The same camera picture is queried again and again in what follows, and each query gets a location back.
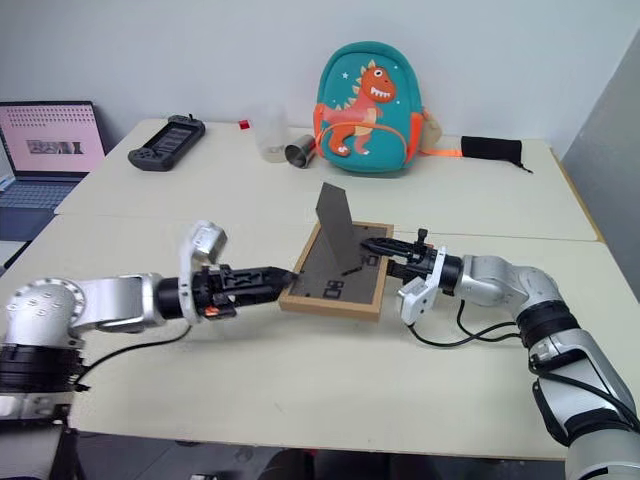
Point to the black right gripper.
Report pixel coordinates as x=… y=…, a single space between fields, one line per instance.
x=422 y=262

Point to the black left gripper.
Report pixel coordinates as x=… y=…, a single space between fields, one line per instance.
x=215 y=290

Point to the wooden picture frame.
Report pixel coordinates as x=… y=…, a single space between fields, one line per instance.
x=330 y=280

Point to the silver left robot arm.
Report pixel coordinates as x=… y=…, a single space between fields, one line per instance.
x=105 y=300

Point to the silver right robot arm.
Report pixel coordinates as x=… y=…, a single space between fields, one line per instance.
x=560 y=340

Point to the stainless steel cup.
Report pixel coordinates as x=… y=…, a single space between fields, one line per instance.
x=300 y=151

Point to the black fabric pouch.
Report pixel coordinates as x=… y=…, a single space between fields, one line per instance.
x=490 y=148

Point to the teal dinosaur backpack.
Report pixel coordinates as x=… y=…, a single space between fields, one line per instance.
x=370 y=110

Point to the translucent plastic cup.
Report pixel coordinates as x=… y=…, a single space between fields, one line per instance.
x=271 y=132

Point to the small red cube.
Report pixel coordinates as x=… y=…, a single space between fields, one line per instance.
x=244 y=125

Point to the black handheld game controller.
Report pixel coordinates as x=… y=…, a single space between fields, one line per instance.
x=167 y=142

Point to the grey partition panel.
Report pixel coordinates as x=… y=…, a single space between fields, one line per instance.
x=610 y=175

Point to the open laptop with pink screen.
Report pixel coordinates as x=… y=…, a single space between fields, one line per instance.
x=47 y=145

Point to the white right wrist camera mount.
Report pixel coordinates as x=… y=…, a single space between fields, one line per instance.
x=417 y=297

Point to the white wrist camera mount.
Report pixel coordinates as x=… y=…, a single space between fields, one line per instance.
x=205 y=242
x=417 y=297

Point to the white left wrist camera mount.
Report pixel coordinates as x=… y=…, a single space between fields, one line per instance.
x=205 y=242

